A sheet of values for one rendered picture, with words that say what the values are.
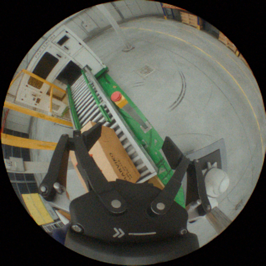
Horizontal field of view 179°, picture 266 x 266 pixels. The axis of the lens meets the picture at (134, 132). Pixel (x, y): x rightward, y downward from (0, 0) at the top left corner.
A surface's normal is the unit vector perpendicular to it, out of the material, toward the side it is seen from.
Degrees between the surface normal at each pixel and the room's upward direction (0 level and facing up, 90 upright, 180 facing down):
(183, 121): 0
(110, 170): 0
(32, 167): 90
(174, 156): 67
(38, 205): 90
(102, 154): 0
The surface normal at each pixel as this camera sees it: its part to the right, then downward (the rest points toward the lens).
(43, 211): 0.79, -0.60
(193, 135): -0.29, -0.14
